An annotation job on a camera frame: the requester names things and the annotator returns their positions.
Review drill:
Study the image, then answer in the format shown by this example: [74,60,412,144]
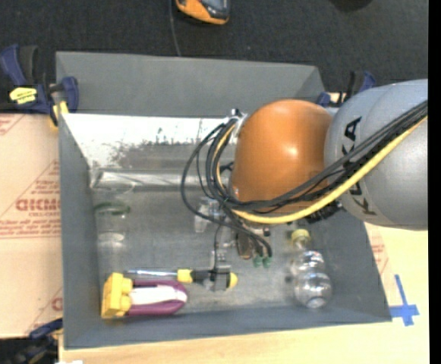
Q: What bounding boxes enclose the clear plastic bottle, yellow cap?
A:
[288,228,333,310]

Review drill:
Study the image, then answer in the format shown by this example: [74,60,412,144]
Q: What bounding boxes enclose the brown cardboard board, red print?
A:
[0,112,391,341]

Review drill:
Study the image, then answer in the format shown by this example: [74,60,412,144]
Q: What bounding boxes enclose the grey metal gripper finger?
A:
[209,249,233,293]

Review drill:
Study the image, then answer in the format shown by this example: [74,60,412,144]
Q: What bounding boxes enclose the clear cup with green rim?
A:
[92,200,132,246]

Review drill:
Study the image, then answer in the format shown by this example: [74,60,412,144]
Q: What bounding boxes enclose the grey metal bin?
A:
[55,51,392,350]

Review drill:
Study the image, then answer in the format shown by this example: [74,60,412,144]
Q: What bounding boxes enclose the yellow and black screwdriver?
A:
[123,266,239,291]

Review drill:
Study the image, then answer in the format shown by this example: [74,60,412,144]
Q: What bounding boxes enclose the purple and white case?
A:
[128,278,189,317]

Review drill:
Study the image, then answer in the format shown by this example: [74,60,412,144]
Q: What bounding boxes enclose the clear glass thing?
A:
[194,196,222,234]

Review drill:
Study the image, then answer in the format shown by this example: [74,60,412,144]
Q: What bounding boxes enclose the yellow toy block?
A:
[100,272,134,320]

